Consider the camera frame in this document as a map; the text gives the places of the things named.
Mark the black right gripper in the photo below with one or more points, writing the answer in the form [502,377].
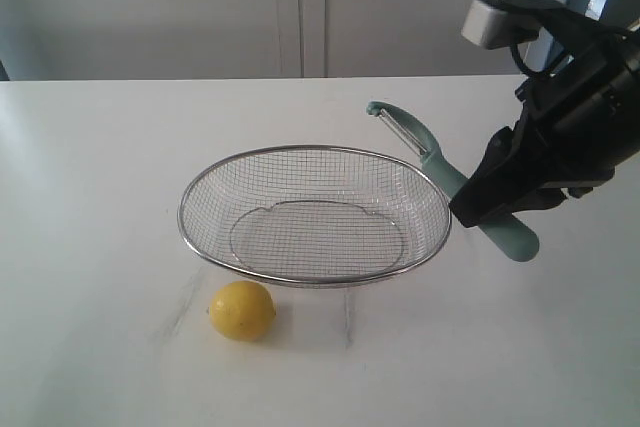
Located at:
[580,120]

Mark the teal handled peeler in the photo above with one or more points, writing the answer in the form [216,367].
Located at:
[514,238]

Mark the yellow lemon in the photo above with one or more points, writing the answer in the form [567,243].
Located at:
[242,311]

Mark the oval steel mesh basket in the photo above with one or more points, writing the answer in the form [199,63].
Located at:
[314,216]

